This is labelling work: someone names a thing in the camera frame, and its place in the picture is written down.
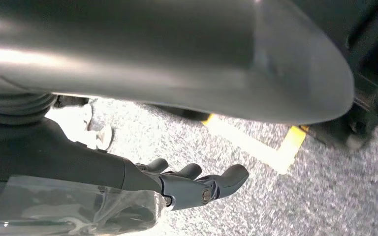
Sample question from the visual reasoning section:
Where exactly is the white rounded object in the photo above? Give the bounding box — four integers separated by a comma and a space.
45, 97, 114, 151

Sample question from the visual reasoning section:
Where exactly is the ribbed grey right arm sleeve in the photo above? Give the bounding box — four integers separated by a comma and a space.
0, 92, 58, 127

